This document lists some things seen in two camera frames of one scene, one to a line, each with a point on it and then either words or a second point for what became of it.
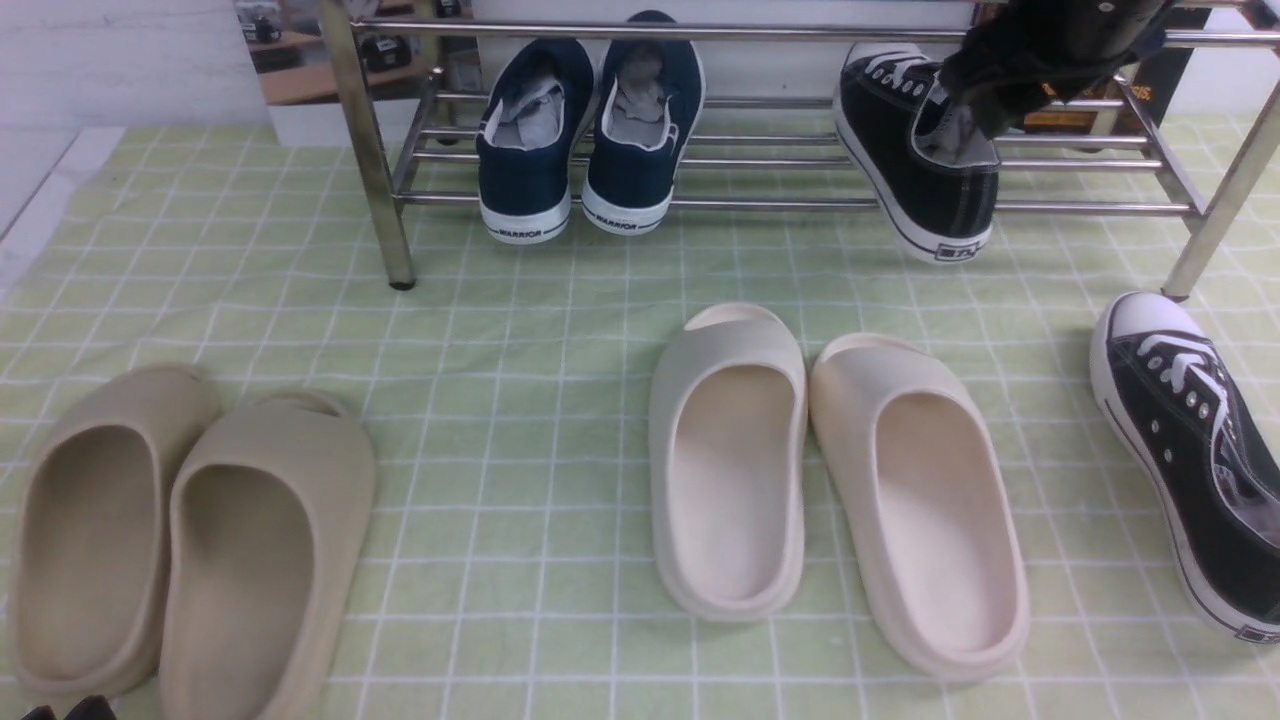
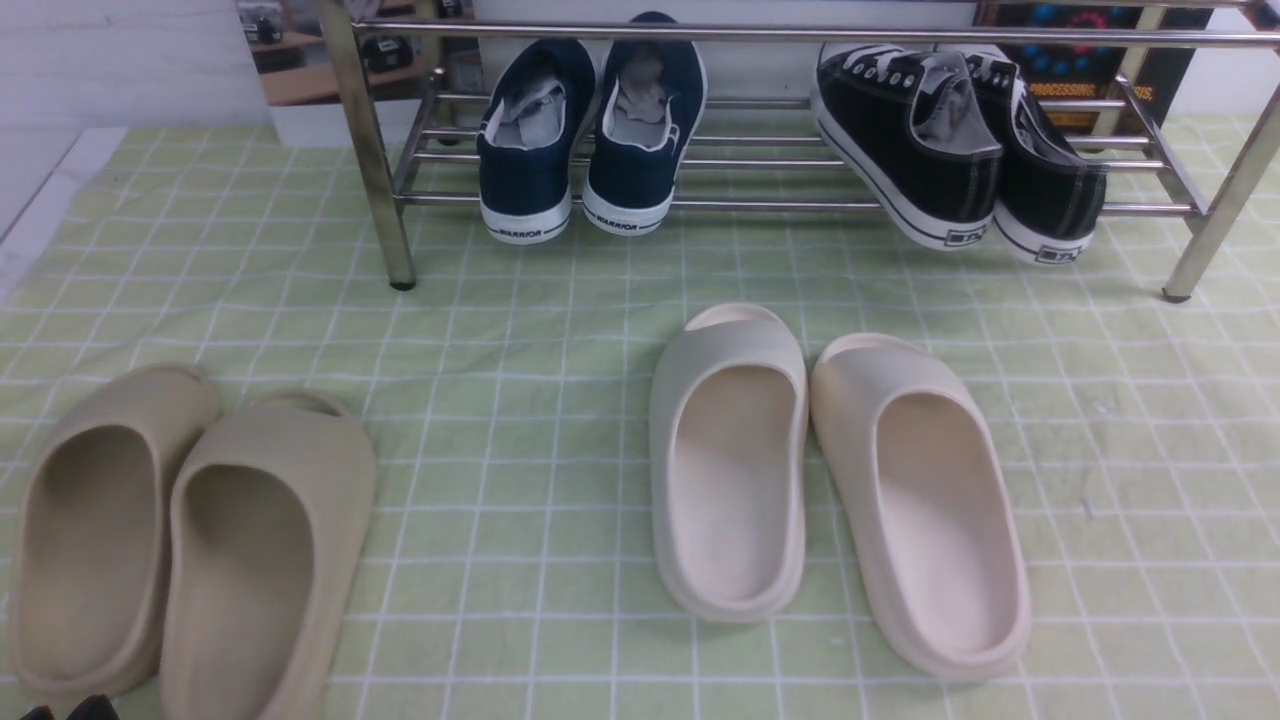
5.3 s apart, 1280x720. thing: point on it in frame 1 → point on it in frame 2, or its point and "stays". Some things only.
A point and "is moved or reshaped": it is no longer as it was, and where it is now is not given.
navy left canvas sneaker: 540,100 stays
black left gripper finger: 43,712 stays
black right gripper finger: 94,707 stays
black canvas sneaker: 1185,431 → 1051,203
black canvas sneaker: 929,167 is moved or reshaped
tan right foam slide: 268,508 stays
